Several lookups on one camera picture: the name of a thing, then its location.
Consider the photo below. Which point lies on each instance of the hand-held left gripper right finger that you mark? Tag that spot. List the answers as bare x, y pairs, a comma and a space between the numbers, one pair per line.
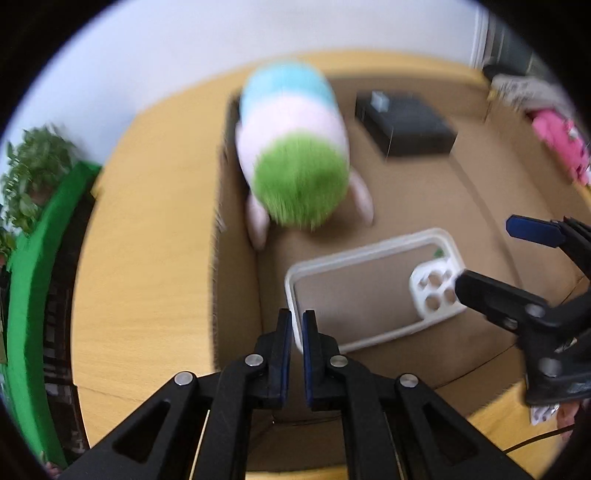
323, 369

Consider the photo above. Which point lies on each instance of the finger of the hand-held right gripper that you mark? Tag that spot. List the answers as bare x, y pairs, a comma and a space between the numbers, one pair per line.
494, 295
531, 228

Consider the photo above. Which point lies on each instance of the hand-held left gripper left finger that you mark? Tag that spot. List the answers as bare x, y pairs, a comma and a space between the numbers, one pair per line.
268, 369

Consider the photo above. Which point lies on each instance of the white phone case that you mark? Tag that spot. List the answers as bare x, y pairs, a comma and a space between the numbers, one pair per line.
415, 277

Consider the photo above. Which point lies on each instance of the brown cardboard box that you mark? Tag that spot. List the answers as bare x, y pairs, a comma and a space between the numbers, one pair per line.
415, 194

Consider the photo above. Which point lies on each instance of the blue and pink plush toy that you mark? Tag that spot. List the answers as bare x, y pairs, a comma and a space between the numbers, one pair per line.
295, 138

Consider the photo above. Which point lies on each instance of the grey cloth with writing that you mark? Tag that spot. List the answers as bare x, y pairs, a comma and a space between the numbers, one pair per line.
526, 90

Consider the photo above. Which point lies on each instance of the black box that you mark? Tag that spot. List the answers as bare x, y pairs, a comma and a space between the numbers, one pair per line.
406, 124

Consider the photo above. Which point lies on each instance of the small pale block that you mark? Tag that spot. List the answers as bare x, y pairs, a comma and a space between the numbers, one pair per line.
379, 100

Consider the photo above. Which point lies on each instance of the large green potted plant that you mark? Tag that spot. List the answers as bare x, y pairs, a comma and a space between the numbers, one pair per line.
32, 170

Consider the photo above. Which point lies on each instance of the grey door frame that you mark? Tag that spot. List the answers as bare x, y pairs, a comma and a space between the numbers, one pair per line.
503, 41

